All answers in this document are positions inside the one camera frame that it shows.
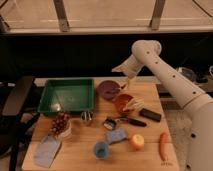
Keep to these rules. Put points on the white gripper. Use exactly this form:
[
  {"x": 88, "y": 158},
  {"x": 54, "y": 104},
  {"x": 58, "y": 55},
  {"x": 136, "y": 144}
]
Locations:
[{"x": 130, "y": 68}]

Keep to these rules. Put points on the blue plastic cup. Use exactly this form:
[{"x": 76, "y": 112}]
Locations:
[{"x": 101, "y": 150}]

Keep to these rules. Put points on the small metal cup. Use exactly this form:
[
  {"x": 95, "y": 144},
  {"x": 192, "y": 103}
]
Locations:
[{"x": 87, "y": 117}]

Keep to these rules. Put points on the black rectangular block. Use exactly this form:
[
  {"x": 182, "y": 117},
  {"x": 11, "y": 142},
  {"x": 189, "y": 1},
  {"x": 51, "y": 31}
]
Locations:
[{"x": 150, "y": 115}]

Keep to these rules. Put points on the black chair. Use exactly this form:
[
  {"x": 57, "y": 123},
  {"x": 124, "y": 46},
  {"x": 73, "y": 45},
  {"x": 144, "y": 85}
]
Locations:
[{"x": 12, "y": 129}]

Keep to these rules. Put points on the white bowl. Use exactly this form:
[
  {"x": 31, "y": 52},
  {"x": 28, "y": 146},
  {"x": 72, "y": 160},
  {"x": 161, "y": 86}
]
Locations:
[{"x": 66, "y": 132}]

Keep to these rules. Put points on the wooden cutting board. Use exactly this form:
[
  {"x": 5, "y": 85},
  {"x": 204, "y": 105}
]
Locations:
[{"x": 86, "y": 149}]

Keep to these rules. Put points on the french fries toy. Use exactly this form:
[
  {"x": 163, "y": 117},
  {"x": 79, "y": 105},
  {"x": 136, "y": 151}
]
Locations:
[{"x": 134, "y": 104}]

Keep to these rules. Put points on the green plastic tray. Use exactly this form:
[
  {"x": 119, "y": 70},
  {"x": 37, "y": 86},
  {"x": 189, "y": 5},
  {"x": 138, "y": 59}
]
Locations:
[{"x": 68, "y": 95}]

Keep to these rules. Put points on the black handled brush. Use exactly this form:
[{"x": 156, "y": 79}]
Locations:
[{"x": 111, "y": 123}]

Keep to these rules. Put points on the metal bowl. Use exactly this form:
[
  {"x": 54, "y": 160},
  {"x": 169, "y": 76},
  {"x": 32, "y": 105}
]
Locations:
[{"x": 188, "y": 73}]

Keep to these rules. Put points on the orange carrot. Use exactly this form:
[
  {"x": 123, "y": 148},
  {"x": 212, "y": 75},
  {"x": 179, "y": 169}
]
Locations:
[{"x": 162, "y": 143}]

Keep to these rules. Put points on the red grapes bunch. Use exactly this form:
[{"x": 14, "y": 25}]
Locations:
[{"x": 59, "y": 123}]

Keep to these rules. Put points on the blue sponge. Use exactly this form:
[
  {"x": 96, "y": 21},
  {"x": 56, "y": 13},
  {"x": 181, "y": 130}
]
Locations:
[{"x": 116, "y": 135}]

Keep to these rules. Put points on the yellow red apple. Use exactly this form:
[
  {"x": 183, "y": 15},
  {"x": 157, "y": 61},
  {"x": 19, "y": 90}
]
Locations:
[{"x": 137, "y": 141}]

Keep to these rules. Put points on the orange bowl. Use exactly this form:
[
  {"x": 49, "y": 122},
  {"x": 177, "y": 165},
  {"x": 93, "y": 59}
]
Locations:
[{"x": 120, "y": 102}]

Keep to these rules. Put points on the grey blue cloth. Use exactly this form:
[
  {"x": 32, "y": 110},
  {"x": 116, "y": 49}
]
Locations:
[{"x": 46, "y": 150}]

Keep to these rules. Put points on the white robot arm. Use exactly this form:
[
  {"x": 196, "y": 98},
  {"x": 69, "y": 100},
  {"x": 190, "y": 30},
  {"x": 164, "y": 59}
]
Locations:
[{"x": 192, "y": 99}]

